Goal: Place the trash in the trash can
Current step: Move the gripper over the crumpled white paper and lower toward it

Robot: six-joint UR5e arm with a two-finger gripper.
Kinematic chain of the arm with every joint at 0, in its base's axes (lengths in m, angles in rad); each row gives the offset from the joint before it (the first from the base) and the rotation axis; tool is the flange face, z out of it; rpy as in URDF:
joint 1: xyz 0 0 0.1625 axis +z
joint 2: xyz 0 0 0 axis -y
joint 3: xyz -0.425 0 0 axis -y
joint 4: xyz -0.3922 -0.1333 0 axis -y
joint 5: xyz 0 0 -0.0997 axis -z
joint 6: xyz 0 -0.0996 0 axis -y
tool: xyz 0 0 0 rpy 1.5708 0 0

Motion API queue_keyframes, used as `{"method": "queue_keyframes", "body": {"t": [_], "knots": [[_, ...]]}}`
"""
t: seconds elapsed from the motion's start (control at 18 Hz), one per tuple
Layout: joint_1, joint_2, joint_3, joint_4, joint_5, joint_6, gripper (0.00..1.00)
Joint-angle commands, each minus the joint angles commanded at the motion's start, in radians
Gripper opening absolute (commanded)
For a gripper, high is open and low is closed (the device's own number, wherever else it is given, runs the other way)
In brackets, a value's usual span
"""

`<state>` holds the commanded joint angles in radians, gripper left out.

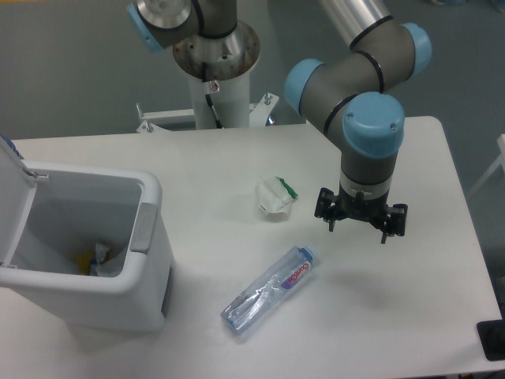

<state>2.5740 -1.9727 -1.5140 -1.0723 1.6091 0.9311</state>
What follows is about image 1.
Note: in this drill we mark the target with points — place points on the yellow trash in bin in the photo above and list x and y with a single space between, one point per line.
84 262

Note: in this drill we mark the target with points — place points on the clear plastic water bottle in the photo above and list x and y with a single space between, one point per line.
268 289

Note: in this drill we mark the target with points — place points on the crumpled white trash in bin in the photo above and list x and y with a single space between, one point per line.
104 263

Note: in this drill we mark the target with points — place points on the white trash can lid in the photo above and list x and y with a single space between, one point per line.
18 190

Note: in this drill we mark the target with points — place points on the white green wrapper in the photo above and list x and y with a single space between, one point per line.
275 198

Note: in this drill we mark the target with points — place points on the white furniture leg right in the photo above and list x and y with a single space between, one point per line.
497 163

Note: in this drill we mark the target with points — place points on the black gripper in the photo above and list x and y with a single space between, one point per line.
391 221

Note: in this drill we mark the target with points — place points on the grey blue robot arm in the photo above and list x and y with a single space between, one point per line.
347 102

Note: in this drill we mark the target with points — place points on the black device at table edge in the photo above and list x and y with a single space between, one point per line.
491 334

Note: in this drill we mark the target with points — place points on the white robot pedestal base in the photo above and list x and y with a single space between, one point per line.
218 74

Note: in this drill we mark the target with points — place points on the white plastic trash can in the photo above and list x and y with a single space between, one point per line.
86 244

